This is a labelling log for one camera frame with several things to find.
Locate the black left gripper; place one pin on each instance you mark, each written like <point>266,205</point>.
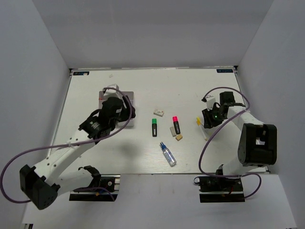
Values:
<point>126,111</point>

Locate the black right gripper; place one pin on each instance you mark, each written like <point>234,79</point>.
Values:
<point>209,121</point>

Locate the yellow cap marker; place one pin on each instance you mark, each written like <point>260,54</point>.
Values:
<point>199,119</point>

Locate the green highlighter marker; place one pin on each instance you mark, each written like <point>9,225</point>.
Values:
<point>154,127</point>

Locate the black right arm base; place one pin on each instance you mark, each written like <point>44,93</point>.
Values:
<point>220,189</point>

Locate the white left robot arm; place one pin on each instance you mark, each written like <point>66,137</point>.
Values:
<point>42,182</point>

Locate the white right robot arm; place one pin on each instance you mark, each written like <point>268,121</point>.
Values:
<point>258,141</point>

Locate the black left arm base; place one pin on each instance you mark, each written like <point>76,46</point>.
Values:
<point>102,188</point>

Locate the pink highlighter marker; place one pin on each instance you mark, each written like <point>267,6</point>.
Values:
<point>176,125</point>

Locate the tan eraser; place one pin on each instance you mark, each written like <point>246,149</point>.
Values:
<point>179,137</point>

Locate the grey eraser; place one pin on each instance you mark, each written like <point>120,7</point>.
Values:
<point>173,132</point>

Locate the white staples box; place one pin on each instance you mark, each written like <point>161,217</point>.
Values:
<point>158,112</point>

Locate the right blue corner label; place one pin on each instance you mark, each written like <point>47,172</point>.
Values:
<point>224,70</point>

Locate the blue corner label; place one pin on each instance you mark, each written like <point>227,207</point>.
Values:
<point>224,70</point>
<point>81,73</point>

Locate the left blue corner label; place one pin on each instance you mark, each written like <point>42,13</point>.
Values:
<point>81,73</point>

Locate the blue spray bottle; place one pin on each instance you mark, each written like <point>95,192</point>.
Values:
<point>168,155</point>

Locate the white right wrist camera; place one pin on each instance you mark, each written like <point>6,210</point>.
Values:
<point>209,100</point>

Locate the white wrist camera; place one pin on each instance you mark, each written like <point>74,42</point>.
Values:
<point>112,90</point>
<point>209,100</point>

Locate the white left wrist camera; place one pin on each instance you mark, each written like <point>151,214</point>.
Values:
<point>112,90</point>

